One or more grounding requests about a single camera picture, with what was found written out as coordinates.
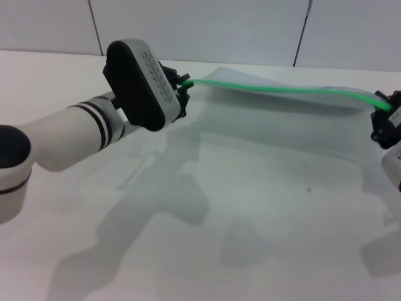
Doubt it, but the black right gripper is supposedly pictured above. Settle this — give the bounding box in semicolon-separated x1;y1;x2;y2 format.
370;90;401;150

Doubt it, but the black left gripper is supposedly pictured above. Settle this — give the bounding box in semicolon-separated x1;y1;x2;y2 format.
159;61;192;124

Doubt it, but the clear document bag green zipper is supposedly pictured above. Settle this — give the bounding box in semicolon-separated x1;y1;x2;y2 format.
167;66;394;192

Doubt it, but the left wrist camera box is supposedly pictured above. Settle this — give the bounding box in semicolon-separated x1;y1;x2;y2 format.
102;39;182;132

